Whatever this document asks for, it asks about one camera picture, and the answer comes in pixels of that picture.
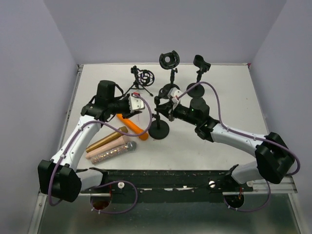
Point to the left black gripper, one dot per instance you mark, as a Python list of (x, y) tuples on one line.
[(128, 113)]

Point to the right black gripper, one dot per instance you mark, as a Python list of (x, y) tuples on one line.
[(165, 108)]

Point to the orange microphone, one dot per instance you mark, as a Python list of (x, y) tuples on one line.
[(133, 127)]

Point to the gold microphone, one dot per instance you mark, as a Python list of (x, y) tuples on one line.
[(111, 139)]

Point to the pink microphone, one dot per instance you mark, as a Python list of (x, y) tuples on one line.
[(107, 147)]

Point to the black tripod shock mount stand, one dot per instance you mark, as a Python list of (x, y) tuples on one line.
[(143, 78)]

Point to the silver glitter microphone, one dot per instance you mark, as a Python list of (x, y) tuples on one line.
[(128, 147)]

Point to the black round base shock stand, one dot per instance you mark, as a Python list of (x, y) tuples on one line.
[(169, 61)]

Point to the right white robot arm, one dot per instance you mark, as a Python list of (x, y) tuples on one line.
[(272, 161)]

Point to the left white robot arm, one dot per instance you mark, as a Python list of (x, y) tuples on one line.
[(58, 177)]

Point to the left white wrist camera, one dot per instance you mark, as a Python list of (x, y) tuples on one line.
[(135, 103)]

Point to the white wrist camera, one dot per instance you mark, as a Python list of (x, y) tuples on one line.
[(173, 96), (135, 103)]

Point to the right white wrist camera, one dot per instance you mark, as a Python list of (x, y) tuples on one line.
[(173, 96)]

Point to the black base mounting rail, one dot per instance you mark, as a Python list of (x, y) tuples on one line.
[(167, 186)]

